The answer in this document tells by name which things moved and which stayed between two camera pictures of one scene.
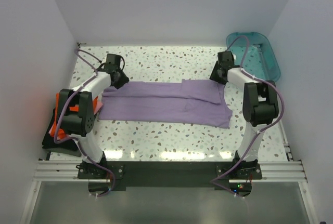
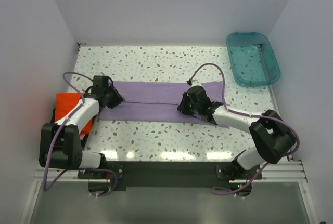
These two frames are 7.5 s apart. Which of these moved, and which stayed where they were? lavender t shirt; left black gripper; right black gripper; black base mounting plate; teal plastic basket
Moved: left black gripper; right black gripper
Stayed: lavender t shirt; teal plastic basket; black base mounting plate
